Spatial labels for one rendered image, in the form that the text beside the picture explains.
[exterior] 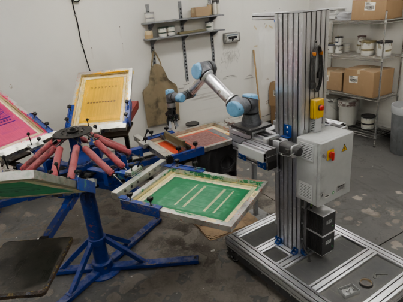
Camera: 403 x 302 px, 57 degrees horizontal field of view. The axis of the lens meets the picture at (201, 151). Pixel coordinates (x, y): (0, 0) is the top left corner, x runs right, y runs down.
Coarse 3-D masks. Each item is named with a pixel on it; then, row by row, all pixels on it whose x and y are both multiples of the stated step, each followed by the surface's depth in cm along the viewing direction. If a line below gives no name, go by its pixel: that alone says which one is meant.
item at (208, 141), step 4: (212, 136) 353; (216, 136) 352; (200, 140) 345; (204, 140) 344; (208, 140) 343; (212, 140) 342; (216, 140) 341; (220, 140) 341; (192, 144) 337; (200, 144) 335; (204, 144) 334; (208, 144) 333; (172, 148) 333; (192, 148) 329; (172, 152) 323; (176, 152) 323
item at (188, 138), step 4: (212, 128) 374; (196, 132) 367; (200, 132) 366; (204, 132) 364; (208, 132) 364; (184, 136) 360; (188, 136) 359; (192, 136) 358; (196, 136) 357; (200, 136) 356; (204, 136) 355; (208, 136) 354; (188, 140) 348; (192, 140) 347; (196, 140) 346; (160, 144) 344; (164, 144) 343; (168, 144) 342; (168, 148) 334
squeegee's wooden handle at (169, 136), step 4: (164, 132) 344; (168, 132) 341; (168, 136) 339; (172, 136) 332; (172, 140) 333; (176, 140) 326; (180, 140) 320; (184, 140) 318; (176, 144) 328; (180, 144) 322; (184, 144) 319
